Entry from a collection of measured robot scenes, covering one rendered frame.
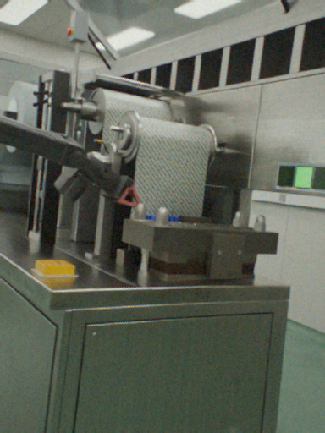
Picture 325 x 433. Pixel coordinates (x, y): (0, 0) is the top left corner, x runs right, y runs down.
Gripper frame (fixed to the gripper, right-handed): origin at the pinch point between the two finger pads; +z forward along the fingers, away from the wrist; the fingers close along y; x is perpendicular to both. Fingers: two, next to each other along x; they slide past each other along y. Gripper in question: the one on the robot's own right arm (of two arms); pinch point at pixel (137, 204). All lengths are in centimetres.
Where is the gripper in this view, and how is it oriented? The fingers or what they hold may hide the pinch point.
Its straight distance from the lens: 136.6
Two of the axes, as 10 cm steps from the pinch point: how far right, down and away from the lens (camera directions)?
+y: 5.1, 1.0, -8.5
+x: 5.2, -8.3, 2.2
